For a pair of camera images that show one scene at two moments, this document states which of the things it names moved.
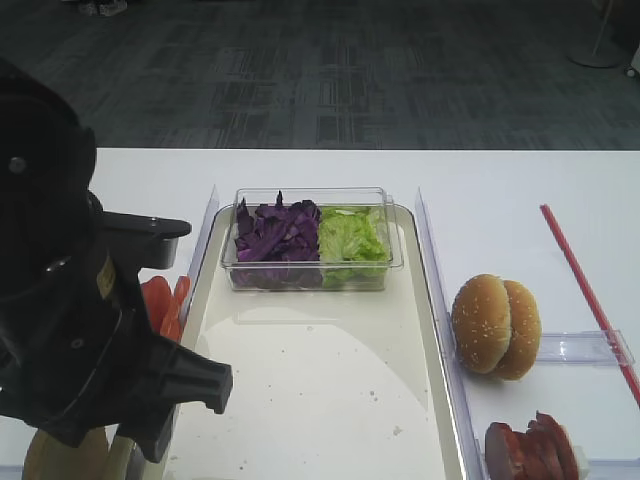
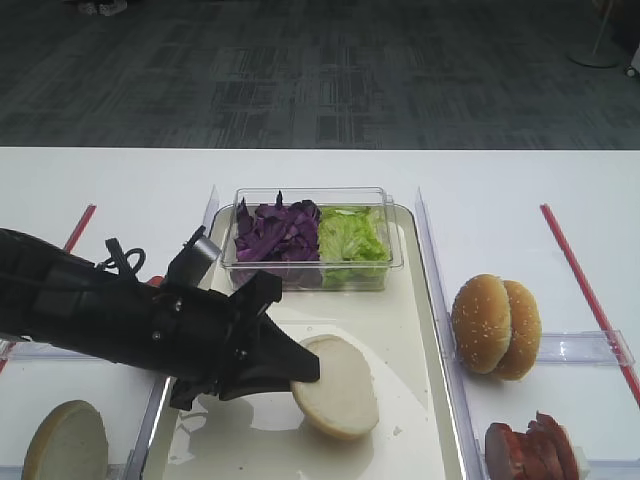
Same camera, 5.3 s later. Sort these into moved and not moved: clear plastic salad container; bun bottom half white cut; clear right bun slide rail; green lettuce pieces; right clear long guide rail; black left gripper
Moved: black left gripper; bun bottom half white cut
Not moved: clear plastic salad container; right clear long guide rail; clear right bun slide rail; green lettuce pieces
